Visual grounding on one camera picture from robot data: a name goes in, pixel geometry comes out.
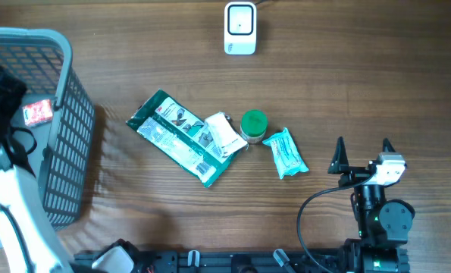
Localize white small sachet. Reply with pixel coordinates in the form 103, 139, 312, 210
205, 112, 248, 158

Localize green 3M package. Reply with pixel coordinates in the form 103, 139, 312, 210
126, 89, 238, 188

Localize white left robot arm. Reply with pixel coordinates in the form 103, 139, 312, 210
0, 66, 135, 272

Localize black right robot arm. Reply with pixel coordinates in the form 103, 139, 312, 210
328, 137, 415, 273

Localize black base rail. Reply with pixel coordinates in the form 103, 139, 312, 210
73, 248, 347, 273

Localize red small packet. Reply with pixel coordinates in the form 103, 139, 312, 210
22, 99, 53, 127

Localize white barcode scanner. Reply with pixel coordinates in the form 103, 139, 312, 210
224, 2, 257, 55

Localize green lid jar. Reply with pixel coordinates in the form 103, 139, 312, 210
240, 109, 268, 144

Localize teal tissue pack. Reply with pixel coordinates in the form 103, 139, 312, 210
262, 127, 309, 180

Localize grey plastic basket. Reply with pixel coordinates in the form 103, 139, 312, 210
0, 27, 96, 231

